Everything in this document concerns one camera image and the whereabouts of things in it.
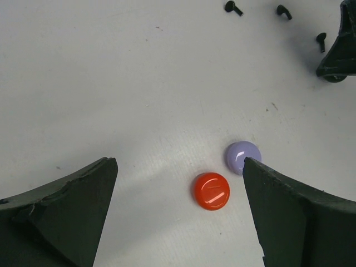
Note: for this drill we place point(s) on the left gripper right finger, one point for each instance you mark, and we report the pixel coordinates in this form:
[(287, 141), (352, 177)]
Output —
[(296, 224)]

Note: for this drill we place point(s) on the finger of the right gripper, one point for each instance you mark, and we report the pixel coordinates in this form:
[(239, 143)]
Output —
[(339, 63)]

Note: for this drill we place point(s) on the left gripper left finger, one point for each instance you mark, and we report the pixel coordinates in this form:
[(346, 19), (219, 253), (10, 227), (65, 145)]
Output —
[(59, 223)]

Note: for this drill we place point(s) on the red charging case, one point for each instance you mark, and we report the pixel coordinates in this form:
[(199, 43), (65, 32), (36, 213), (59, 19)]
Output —
[(211, 191)]

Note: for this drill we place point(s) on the purple charging case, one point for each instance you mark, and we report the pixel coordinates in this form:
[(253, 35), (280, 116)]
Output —
[(236, 154)]

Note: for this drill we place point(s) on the black earbud small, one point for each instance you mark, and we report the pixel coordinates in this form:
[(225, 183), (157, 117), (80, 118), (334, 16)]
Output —
[(321, 41)]

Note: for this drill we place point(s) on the black earbud middle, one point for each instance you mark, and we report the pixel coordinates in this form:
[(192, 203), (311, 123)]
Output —
[(282, 10)]

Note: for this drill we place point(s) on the black earbud top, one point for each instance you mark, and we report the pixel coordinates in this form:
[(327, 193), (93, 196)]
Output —
[(231, 6)]

